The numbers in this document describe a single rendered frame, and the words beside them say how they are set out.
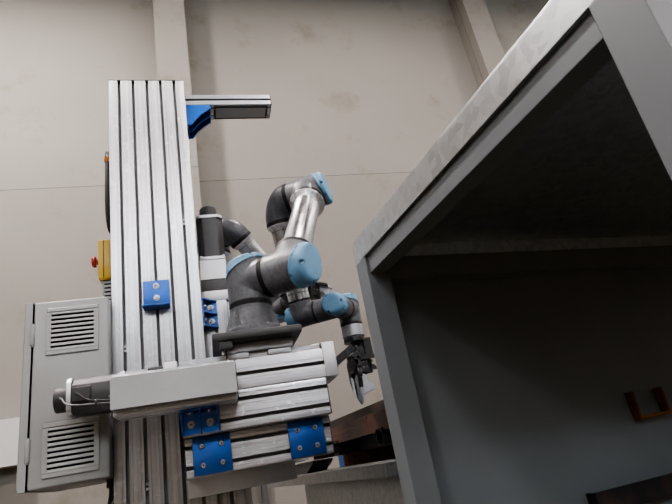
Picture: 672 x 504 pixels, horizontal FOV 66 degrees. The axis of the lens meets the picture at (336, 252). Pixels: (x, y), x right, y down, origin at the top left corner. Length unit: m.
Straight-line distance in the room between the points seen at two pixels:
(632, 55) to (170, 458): 1.34
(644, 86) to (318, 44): 5.87
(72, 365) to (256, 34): 5.11
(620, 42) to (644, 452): 0.82
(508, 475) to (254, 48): 5.53
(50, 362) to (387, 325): 0.97
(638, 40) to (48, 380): 1.42
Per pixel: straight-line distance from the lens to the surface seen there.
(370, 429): 1.81
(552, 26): 0.55
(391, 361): 0.84
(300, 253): 1.35
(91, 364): 1.53
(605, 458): 1.09
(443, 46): 6.80
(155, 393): 1.21
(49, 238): 4.95
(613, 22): 0.50
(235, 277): 1.43
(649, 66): 0.47
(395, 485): 1.61
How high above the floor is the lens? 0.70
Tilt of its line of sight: 22 degrees up
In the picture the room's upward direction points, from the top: 11 degrees counter-clockwise
